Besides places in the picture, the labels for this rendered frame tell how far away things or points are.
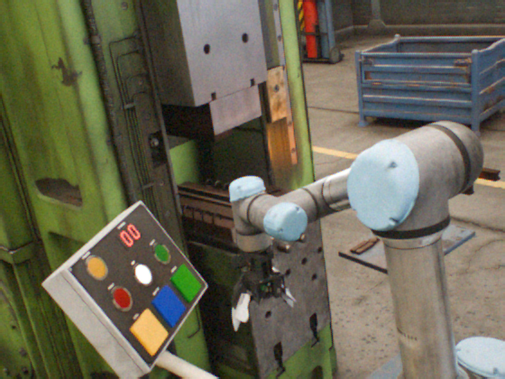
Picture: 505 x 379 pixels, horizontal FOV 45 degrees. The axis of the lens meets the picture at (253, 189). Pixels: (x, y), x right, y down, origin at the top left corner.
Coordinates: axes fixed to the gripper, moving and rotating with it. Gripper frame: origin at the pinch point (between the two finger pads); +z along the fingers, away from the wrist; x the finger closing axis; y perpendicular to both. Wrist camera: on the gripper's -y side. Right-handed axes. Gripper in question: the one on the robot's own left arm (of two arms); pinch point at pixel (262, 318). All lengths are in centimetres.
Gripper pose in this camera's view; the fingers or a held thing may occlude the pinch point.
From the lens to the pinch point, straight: 148.0
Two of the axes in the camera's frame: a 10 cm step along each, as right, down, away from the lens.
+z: 1.4, 9.2, 3.7
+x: 8.8, -2.8, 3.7
